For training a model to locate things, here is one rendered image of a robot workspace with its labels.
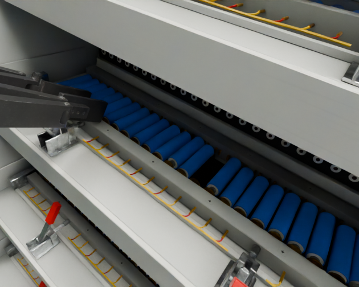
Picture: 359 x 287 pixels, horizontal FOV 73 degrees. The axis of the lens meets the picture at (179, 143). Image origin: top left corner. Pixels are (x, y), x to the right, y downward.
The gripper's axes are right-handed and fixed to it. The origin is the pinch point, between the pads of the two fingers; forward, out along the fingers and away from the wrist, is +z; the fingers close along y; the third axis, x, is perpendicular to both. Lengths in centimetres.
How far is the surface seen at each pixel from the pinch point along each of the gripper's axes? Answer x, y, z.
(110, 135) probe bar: -1.9, 5.1, 2.6
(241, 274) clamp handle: -3.7, 26.5, -1.4
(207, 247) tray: -5.4, 22.8, 1.4
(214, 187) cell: -1.0, 19.6, 5.7
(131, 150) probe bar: -1.9, 9.0, 2.7
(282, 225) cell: -0.6, 27.8, 5.9
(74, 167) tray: -6.6, 4.7, -0.9
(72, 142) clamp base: -5.2, 0.9, 1.0
